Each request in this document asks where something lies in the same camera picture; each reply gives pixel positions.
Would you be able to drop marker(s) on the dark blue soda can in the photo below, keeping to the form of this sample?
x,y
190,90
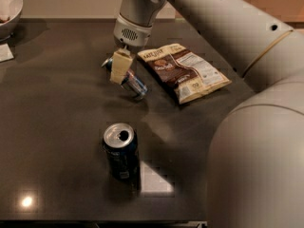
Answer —
x,y
120,144

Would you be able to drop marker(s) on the brown white snack bag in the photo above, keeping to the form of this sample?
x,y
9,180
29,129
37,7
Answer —
x,y
190,76

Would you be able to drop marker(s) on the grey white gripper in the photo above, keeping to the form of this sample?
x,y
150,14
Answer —
x,y
132,34

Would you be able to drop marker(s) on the slim redbull can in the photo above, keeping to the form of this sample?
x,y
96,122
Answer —
x,y
131,82

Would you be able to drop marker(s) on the white bowl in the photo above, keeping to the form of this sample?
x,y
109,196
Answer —
x,y
10,12

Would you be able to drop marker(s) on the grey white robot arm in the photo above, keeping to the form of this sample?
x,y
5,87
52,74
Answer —
x,y
255,162

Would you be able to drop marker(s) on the white paper napkin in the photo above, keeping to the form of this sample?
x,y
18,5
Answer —
x,y
5,53

